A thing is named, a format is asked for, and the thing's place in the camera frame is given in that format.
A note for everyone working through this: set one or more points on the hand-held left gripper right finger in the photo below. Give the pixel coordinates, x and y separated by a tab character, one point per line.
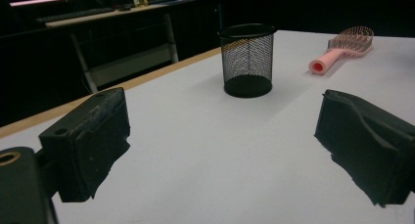
372	149

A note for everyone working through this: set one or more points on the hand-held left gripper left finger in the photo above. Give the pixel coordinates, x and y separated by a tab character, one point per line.
86	145

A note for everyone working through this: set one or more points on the pink hairbrush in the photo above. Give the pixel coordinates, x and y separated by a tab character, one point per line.
329	62

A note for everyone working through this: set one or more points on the black mesh pen holder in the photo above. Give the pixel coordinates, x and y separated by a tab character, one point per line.
248	87

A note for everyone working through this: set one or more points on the white metal stand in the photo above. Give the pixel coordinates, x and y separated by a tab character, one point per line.
130	66

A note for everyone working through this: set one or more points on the black keyboard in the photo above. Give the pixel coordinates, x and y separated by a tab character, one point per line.
75	15

